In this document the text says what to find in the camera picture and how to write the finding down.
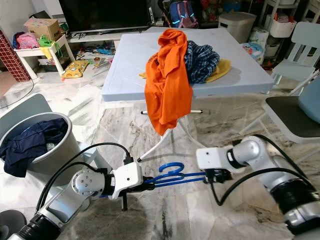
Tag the blue plastic clothes hanger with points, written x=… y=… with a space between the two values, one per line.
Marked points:
x=175 y=165

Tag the orange shirt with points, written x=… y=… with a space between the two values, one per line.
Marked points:
x=167 y=90

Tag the navy blue garment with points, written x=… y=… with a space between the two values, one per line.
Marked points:
x=30 y=145

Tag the grey laundry bucket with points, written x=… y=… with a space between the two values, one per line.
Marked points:
x=60 y=157

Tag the grey metal folding chair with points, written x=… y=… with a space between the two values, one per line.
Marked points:
x=290 y=115

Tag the yellow cloth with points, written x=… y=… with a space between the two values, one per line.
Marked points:
x=222 y=69

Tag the blue plaid shirt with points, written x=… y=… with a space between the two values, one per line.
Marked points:
x=202 y=60

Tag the white plastic folding table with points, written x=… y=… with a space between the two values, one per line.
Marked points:
x=130 y=65

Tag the light blue plastic chair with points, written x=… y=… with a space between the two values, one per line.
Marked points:
x=25 y=105

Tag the yellow patterned toy bag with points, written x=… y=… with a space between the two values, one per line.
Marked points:
x=75 y=70

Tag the white lidded bin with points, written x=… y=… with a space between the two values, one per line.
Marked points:
x=237 y=25

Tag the small white kids table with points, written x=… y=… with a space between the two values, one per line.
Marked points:
x=62 y=50

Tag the small white plastic chair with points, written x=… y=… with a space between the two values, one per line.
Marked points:
x=302 y=40

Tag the white storage basket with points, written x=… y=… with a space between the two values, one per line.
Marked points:
x=282 y=27

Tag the blue pink backpack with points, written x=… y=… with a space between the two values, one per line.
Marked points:
x=184 y=12

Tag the pink bag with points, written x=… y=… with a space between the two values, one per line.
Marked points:
x=26 y=41

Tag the green toy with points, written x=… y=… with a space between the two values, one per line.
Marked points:
x=47 y=42

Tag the black television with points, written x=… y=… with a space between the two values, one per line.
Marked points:
x=105 y=15

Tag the brown cardboard box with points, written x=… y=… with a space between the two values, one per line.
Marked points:
x=42 y=29

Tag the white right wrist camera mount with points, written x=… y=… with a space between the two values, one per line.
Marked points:
x=212 y=157

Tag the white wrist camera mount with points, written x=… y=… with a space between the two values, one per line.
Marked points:
x=212 y=157
x=126 y=177

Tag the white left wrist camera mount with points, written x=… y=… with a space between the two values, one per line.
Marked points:
x=126 y=177

